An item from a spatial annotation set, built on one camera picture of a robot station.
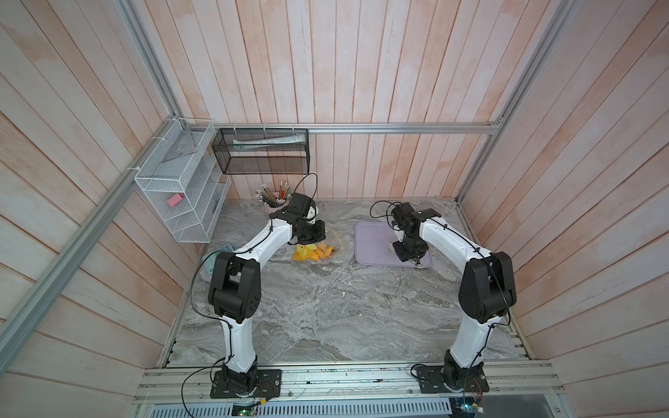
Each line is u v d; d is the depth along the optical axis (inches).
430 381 28.8
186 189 28.2
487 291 19.5
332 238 38.6
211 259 19.9
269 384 28.6
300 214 29.3
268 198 41.8
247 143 35.6
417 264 32.3
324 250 37.8
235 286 19.9
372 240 42.6
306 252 37.9
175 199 32.8
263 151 40.9
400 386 28.9
